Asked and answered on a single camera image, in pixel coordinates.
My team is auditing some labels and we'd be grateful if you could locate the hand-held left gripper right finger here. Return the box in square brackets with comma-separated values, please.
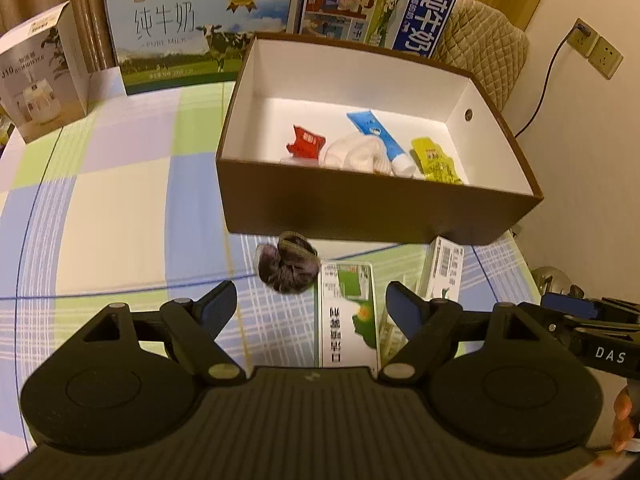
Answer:
[378, 282, 544, 384]

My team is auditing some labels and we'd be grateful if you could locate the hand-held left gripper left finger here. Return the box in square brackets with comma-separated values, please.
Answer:
[82, 280, 246, 385]

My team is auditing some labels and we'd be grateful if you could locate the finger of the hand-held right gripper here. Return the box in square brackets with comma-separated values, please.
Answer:
[540, 293, 640, 322]
[520, 304, 601, 356]

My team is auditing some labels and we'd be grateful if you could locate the green white medicine box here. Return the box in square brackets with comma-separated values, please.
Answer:
[317, 261, 382, 368]

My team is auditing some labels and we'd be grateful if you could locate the brown cardboard box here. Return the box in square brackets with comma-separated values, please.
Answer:
[215, 31, 544, 247]

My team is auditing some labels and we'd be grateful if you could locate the yellow snack packet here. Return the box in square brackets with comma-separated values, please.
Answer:
[411, 137, 463, 185]

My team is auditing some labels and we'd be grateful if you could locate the white cloth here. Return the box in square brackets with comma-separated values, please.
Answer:
[320, 133, 396, 175]

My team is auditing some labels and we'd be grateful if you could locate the blue cream tube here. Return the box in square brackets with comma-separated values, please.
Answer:
[346, 111, 417, 177]

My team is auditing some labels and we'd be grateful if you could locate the red snack packet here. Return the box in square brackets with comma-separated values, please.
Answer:
[286, 125, 327, 158]

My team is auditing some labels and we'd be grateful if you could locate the person's right hand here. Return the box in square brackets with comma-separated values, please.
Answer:
[612, 389, 640, 454]

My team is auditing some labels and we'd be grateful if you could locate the long white box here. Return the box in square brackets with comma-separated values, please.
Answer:
[417, 236, 466, 306]

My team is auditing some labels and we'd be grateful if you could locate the dark fabric scrunchie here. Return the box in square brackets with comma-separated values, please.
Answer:
[255, 231, 321, 295]

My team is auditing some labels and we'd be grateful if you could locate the checked tablecloth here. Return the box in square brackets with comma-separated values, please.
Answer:
[0, 67, 536, 461]

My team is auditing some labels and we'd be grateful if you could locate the light blue milk carton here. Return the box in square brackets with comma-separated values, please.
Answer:
[105, 0, 297, 97]

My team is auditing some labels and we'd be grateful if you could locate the chair with quilted cover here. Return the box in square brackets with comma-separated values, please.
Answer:
[432, 0, 531, 111]

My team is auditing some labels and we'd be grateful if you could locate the white appliance box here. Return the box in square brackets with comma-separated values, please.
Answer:
[0, 1, 91, 143]

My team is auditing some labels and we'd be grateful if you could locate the dark blue milk carton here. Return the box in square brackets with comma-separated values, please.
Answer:
[292, 0, 461, 59]

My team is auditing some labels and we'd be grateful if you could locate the black wall cable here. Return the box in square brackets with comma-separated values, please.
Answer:
[514, 30, 583, 138]

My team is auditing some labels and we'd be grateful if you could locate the wall outlet with plug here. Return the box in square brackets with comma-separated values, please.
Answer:
[570, 18, 625, 80]

